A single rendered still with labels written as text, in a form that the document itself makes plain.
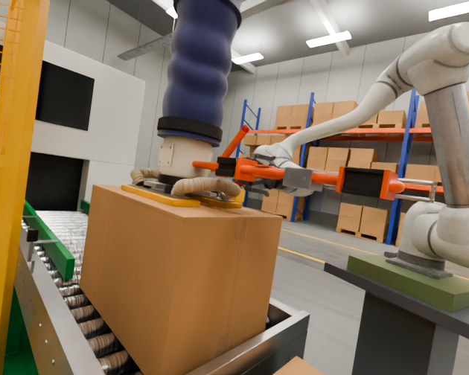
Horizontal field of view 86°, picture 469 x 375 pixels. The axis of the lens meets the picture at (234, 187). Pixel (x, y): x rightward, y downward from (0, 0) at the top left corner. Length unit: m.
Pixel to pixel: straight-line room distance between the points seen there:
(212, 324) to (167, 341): 0.13
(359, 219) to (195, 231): 7.40
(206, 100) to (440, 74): 0.70
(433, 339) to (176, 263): 0.93
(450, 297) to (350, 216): 6.95
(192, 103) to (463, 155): 0.84
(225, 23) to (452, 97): 0.73
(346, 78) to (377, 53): 1.11
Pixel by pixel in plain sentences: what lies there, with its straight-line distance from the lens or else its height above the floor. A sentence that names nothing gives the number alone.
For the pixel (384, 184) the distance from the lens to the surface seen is 0.49.
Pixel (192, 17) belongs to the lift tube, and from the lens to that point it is 0.96.
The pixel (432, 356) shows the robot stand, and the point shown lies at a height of 0.55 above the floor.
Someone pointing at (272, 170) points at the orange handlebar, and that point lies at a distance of 0.61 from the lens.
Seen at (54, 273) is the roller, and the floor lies 0.54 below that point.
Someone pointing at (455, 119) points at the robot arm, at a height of 1.32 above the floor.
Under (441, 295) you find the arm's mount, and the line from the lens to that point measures 1.05.
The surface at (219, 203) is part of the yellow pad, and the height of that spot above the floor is 0.96.
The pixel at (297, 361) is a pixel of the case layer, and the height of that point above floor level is 0.54.
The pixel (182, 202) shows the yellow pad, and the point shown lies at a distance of 0.72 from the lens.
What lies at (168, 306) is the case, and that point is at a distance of 0.63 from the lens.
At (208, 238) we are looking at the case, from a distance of 0.62.
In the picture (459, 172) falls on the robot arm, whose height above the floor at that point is 1.17.
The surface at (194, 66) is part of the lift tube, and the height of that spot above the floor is 1.38.
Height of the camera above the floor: 1.04
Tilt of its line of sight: 2 degrees down
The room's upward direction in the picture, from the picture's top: 9 degrees clockwise
